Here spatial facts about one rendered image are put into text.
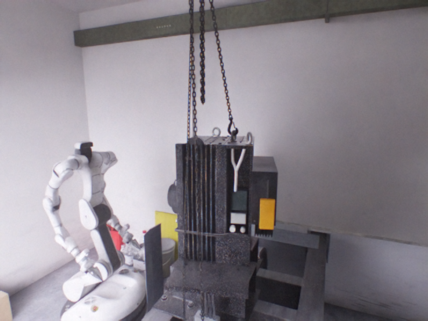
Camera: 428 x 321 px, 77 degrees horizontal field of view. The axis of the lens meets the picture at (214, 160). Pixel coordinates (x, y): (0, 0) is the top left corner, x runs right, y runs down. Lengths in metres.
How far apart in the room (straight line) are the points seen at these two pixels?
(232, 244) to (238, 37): 1.87
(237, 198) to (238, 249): 0.30
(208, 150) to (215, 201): 0.30
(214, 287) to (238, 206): 0.45
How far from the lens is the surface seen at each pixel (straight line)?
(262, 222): 1.45
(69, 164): 2.08
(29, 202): 3.34
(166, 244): 3.28
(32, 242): 3.48
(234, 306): 1.70
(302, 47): 2.59
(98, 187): 2.31
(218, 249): 1.66
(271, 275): 2.08
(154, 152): 3.08
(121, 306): 2.42
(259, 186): 1.42
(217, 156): 1.47
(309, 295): 1.97
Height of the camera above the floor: 1.80
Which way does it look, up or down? 11 degrees down
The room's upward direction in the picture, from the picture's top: straight up
